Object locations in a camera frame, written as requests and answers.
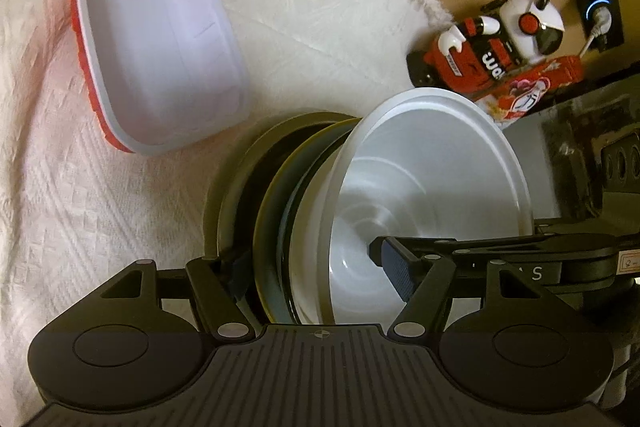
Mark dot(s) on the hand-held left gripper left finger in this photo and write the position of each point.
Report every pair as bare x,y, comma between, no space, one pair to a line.
242,277

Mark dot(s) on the white rectangular plastic tray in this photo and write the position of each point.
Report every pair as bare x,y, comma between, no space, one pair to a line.
160,42

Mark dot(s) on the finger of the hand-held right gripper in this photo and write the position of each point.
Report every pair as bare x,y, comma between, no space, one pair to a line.
570,227
475,243

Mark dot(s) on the white plug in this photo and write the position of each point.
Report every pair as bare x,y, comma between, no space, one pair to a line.
597,27

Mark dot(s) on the white fringed cloth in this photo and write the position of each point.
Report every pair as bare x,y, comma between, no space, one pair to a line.
75,207

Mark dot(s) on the yellow rimmed plate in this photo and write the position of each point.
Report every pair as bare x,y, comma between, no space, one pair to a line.
267,227

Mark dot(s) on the white bowl with dark rim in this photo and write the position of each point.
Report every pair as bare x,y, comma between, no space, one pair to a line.
295,247

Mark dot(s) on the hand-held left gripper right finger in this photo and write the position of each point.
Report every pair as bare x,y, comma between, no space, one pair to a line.
400,269

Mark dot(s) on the red and white toy robot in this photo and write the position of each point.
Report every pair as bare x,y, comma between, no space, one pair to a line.
480,52

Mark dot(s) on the olive green plate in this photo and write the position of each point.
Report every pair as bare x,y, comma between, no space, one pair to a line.
235,187

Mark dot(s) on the large white bowl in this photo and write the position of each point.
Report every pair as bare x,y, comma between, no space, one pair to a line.
430,167

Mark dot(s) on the red printed snack box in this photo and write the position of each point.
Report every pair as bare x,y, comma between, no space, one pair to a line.
530,87

